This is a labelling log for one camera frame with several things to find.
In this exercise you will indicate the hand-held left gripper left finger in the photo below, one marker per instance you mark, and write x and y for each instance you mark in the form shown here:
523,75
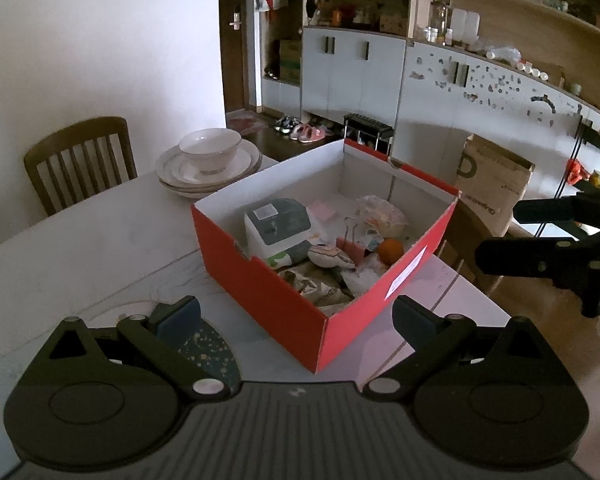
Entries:
180,317

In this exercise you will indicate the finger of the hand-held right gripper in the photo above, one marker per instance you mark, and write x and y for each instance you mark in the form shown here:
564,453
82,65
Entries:
545,210
530,257

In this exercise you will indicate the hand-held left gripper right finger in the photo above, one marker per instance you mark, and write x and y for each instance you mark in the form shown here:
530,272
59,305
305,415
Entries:
410,320

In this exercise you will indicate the orange fruit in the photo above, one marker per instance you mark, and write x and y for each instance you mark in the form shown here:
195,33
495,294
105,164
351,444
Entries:
391,252

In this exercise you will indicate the pink binder clip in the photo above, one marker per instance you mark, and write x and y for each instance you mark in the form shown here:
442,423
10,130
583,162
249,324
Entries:
352,249

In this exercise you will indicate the red cardboard box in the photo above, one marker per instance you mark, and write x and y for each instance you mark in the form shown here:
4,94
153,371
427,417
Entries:
280,310

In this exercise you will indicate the pink white striped pouch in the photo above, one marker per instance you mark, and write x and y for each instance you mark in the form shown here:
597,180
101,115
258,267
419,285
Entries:
330,256

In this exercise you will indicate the brown snack packet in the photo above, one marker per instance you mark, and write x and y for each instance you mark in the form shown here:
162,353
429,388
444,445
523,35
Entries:
310,287

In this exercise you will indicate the clear plastic snack packet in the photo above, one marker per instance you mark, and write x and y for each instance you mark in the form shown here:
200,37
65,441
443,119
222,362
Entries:
380,212

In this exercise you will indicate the white grey product box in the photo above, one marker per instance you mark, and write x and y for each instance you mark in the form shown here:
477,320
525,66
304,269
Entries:
280,230

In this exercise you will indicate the white round desktop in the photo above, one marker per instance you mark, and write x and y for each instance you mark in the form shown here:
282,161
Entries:
80,260

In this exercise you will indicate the red toy figure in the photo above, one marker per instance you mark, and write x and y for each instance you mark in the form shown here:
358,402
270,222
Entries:
575,170

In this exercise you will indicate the patterned glass turntable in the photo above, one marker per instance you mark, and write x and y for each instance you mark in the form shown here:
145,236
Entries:
215,355

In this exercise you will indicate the brown paper bag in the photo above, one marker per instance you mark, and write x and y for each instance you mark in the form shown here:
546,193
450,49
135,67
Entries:
495,180

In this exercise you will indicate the yellow toy figure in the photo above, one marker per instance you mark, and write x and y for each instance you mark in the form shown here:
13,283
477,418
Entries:
598,179

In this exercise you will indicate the white gold-rimmed plate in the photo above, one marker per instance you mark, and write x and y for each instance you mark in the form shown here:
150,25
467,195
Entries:
200,191
172,167

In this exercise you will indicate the white porcelain bowl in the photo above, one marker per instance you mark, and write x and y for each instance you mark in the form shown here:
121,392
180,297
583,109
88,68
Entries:
210,152

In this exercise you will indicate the white plastic bottle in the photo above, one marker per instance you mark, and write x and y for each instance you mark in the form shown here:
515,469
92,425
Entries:
457,25
472,26

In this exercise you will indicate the black metal rack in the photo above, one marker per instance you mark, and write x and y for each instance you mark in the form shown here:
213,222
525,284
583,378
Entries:
367,122

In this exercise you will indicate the dark red doormat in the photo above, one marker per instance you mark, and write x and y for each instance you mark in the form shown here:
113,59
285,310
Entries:
247,122

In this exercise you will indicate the pink shoe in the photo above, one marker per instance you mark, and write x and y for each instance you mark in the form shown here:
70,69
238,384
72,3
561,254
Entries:
317,134
300,132

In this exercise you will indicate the brown wooden slatted chair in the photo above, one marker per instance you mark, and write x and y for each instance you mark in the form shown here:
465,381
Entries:
80,132

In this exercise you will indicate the dark sneaker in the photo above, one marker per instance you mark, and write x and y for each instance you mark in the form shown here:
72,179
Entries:
285,124

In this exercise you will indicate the dark brown door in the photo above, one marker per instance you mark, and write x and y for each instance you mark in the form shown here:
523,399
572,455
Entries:
232,70

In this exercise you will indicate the green printed cardboard box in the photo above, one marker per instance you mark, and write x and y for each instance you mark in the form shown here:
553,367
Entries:
290,60

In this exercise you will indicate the silver door lock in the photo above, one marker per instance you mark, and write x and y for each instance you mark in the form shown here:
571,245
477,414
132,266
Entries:
235,20

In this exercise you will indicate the white wall cabinet unit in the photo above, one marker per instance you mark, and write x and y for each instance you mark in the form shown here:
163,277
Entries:
350,80

